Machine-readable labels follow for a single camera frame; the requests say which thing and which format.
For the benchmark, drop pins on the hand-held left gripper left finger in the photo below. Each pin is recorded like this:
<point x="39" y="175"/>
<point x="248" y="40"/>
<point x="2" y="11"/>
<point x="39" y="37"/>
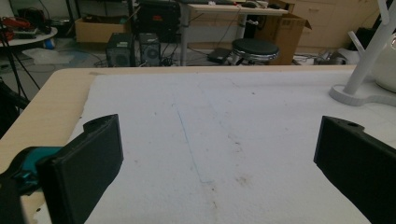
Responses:
<point x="84" y="165"/>

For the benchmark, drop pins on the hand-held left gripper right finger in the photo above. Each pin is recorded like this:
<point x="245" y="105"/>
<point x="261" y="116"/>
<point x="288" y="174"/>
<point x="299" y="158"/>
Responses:
<point x="358" y="165"/>

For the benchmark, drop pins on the white cup tree stand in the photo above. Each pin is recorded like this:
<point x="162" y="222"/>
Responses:
<point x="367" y="65"/>

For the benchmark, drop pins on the white round kettle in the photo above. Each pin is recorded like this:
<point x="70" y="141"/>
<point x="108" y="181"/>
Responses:
<point x="386" y="65"/>

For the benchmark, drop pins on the clear plastic bag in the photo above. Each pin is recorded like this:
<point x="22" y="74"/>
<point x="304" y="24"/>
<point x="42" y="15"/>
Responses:
<point x="46" y="56"/>

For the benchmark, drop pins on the black tripod stand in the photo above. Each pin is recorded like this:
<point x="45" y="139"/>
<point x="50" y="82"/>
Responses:
<point x="15" y="68"/>

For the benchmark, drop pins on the black computer tower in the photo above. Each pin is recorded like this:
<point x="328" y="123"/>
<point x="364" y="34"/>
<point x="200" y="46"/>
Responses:
<point x="120" y="49"/>

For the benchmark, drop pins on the grey computer tower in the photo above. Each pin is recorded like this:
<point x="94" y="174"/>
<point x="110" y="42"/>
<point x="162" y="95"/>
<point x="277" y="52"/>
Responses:
<point x="149" y="49"/>

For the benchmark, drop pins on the flat cardboard box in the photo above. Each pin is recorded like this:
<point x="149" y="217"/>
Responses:
<point x="99" y="31"/>

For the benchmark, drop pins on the white table mat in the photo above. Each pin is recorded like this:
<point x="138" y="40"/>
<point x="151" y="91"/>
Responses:
<point x="218" y="130"/>

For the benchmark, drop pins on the round white side table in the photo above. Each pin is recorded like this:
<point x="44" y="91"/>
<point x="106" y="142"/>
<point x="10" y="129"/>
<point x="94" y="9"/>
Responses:
<point x="28" y="37"/>

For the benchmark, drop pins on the wooden drawer cabinet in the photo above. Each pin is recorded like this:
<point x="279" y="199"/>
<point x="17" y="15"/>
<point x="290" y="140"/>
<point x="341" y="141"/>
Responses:
<point x="336" y="21"/>

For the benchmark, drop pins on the open cardboard box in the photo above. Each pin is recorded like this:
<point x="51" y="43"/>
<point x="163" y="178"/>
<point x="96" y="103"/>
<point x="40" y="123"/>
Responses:
<point x="285" y="37"/>

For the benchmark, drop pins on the black round stool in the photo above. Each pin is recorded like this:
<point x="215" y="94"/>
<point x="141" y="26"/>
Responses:
<point x="255" y="49"/>

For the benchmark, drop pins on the black equipment case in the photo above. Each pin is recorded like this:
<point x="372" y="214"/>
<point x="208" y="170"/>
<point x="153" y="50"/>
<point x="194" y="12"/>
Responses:
<point x="158" y="18"/>

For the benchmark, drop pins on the black power adapter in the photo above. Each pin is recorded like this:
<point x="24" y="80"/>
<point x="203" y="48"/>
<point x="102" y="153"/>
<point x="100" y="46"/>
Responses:
<point x="219" y="55"/>

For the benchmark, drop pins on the light wooden desk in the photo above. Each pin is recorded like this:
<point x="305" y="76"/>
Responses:
<point x="230" y="11"/>

